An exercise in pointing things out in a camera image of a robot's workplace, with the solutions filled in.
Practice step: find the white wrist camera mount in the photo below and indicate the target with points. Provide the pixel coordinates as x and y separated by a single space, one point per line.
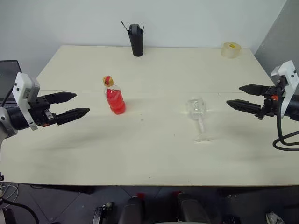
22 89
289 77

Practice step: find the black tall cup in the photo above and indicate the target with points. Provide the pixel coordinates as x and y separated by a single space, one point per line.
137 45

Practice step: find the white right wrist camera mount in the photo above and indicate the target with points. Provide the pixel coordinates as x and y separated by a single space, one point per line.
289 77

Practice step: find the yellow bottle cap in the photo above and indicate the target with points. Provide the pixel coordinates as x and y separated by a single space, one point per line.
108 80

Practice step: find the dark grey laptop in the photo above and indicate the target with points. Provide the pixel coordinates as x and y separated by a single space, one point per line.
9 79

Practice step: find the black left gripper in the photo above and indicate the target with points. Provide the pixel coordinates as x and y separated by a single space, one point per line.
40 112

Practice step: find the red liquid plastic bottle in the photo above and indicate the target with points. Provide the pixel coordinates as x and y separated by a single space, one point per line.
115 100

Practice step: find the long black stick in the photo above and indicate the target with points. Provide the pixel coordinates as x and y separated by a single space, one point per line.
124 26

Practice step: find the translucent tape roll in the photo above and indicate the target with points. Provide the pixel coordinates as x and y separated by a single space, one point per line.
230 50

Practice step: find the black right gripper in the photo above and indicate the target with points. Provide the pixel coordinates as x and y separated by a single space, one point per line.
272 105

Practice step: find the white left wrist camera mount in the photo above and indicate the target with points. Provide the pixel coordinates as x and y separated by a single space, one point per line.
22 89

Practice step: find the small black device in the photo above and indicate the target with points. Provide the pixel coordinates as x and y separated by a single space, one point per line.
102 213

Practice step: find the grey black tool in cup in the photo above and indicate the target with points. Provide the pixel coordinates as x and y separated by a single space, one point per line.
135 28

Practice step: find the clear wine glass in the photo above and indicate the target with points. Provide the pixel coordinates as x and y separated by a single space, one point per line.
196 108

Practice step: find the dark rounded shape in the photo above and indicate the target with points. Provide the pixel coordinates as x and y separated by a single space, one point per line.
132 211
194 210

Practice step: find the grey white shoe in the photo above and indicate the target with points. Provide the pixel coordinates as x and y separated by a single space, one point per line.
274 218

